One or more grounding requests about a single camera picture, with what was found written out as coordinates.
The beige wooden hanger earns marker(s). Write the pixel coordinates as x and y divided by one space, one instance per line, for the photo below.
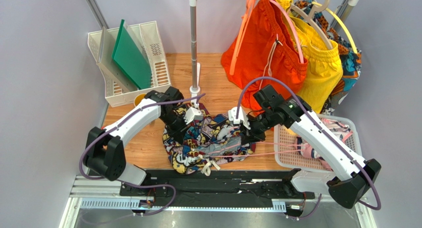
309 19

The comic print shorts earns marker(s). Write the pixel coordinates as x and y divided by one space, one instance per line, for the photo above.
208 143

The orange plastic hanger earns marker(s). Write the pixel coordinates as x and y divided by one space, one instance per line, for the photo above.
239 40

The pink wire hanger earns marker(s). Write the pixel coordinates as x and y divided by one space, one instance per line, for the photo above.
263 149

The yellow shorts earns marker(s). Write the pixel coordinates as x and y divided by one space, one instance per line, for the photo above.
302 57

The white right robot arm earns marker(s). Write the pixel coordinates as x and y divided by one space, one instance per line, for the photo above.
352 178

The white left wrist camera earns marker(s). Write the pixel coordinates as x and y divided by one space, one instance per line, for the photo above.
193 114

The grey plastic board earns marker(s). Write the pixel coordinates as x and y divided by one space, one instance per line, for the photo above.
106 63

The pink patterned garment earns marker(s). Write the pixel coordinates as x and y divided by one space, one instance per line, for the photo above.
340 130

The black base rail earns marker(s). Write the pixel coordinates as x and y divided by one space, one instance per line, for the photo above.
226 190

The white plastic file organizer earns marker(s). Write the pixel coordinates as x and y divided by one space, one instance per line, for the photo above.
152 47

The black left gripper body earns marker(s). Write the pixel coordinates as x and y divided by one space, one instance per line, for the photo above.
173 118

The grey corner pole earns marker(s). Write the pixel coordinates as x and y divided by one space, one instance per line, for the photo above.
96 10

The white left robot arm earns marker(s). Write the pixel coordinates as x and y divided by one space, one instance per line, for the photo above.
104 153

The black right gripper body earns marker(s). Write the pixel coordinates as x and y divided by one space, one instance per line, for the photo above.
252 130

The pink plastic hanger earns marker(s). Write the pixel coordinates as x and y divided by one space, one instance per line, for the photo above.
293 29

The white mug yellow inside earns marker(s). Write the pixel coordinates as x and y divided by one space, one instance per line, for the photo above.
138 99

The patterned orange blue shorts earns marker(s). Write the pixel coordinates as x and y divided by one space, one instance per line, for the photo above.
349 66

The white plastic laundry basket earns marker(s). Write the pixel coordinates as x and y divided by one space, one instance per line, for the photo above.
296 160

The green plastic board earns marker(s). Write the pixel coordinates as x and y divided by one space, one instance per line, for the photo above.
129 57

